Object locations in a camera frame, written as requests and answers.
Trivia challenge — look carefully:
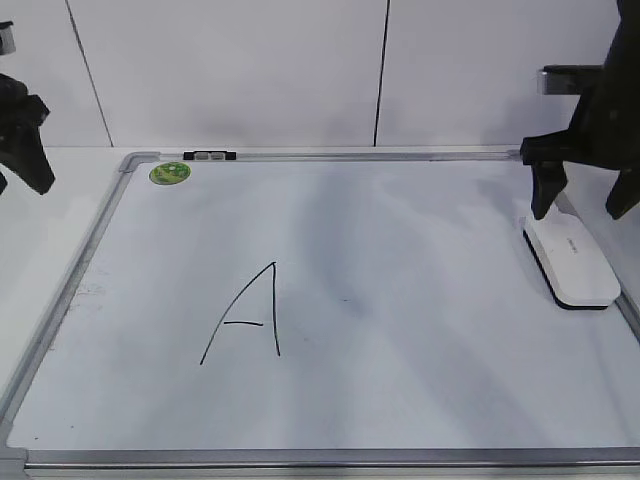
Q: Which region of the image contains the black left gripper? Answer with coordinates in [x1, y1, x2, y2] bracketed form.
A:
[0, 74, 55, 195]

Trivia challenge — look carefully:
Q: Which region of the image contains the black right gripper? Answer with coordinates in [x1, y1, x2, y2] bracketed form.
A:
[520, 1, 640, 220]

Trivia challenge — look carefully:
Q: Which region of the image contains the white whiteboard eraser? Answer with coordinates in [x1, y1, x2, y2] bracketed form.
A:
[522, 209, 621, 310]

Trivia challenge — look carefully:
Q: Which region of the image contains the round green sticker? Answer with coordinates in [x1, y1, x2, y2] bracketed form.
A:
[149, 162, 191, 186]

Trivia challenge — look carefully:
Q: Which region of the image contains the black marker clip holder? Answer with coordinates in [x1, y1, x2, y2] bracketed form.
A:
[182, 150, 237, 162]

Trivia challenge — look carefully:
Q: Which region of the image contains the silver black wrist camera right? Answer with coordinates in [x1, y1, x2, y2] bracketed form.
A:
[537, 64, 603, 95]

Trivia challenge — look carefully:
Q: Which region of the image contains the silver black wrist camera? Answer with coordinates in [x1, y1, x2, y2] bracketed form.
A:
[537, 64, 603, 95]
[0, 21, 16, 56]

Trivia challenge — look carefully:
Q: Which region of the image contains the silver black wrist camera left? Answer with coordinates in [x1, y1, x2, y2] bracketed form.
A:
[0, 21, 16, 56]

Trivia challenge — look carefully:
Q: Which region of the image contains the white board with grey frame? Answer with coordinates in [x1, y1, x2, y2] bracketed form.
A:
[1, 152, 639, 478]

